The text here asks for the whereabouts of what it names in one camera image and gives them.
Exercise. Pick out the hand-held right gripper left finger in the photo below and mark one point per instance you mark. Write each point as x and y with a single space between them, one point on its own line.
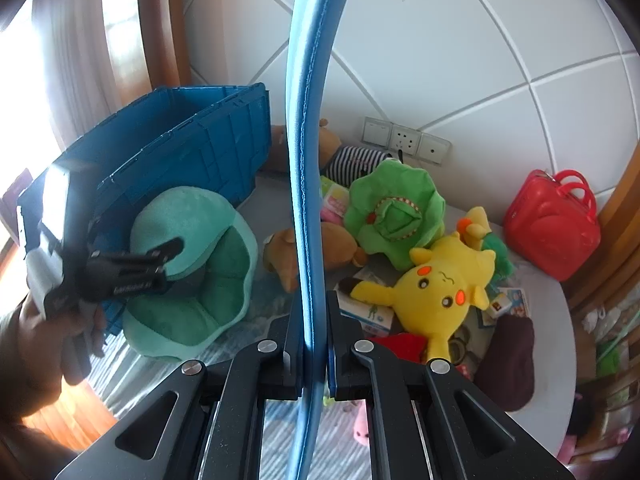
287 360

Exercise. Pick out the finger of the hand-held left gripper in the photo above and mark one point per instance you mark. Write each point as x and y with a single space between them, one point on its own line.
130 287
150 255

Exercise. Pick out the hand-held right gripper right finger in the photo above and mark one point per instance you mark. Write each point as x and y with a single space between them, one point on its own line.
340 355

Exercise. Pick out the teal plush cushion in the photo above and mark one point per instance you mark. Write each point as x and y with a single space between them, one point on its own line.
200 305

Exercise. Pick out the blue plastic crate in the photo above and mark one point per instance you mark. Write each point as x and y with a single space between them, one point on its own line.
225 130

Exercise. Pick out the maroon fleece cloth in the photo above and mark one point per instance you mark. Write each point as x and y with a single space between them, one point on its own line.
510 365

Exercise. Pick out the blue hoop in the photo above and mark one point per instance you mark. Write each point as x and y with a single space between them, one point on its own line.
305 160

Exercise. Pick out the person's left forearm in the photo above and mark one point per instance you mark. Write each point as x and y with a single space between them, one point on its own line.
20 390

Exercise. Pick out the white round desktop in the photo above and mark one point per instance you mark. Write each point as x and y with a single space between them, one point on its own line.
550 320

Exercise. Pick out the person's left hand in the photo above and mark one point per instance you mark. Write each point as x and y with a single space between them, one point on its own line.
40 330

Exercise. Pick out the white picture card box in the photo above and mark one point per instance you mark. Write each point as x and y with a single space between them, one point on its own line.
372 312

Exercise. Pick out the small pink toy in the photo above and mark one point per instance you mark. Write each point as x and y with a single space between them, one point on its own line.
362 430

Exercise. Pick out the yellow mouse plush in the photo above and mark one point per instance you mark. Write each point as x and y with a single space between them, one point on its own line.
430 300

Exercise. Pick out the brown bear plush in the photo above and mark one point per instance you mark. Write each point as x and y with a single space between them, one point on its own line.
340 247

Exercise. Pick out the pink snack packet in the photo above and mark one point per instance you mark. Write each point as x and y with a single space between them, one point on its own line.
334 202

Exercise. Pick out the green cabbage plush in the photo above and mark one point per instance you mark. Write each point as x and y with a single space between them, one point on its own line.
365 195

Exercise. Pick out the colourful picture card box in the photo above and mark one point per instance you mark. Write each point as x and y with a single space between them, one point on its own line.
510 305

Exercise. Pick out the white sheer curtain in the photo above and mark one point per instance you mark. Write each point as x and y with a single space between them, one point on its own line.
85 60

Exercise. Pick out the green orange plush toy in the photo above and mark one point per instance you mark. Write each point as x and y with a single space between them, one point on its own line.
492 250

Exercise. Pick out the striped shirt bear plush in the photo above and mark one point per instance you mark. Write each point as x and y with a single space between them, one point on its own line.
355 160

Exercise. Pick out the red toy handbag case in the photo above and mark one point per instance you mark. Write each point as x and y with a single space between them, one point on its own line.
550 230

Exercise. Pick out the cluttered wooden shelf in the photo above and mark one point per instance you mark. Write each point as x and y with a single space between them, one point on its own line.
607 355

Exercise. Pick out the white wall socket plate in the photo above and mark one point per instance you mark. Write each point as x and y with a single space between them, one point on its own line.
433 149

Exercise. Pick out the white wall light switch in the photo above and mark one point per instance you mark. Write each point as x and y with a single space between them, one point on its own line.
376 131

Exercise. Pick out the wooden door frame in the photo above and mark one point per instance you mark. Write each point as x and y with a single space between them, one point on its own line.
160 25

